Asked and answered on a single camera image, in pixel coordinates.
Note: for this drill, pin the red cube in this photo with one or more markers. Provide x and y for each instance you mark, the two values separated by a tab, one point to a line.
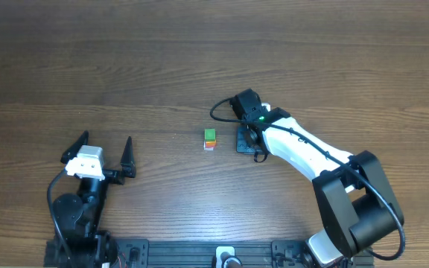
209	147

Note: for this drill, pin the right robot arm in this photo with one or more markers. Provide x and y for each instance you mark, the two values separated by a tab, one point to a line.
296	149

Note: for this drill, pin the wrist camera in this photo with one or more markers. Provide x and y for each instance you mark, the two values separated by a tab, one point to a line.
85	162
266	107

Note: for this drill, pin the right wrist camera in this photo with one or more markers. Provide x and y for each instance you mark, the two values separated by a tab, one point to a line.
266	107

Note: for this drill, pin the mounting rail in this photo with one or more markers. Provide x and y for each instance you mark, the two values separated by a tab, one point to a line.
184	255

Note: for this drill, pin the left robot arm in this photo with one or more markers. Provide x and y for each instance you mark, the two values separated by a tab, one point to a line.
69	214

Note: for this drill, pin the green cube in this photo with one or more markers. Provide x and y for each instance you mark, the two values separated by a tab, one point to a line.
209	134

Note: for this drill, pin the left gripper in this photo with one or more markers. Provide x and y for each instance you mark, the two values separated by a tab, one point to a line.
114	175

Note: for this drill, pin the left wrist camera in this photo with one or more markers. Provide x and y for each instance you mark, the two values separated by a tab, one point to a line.
85	162

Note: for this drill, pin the orange cube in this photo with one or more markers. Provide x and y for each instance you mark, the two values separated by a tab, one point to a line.
210	143

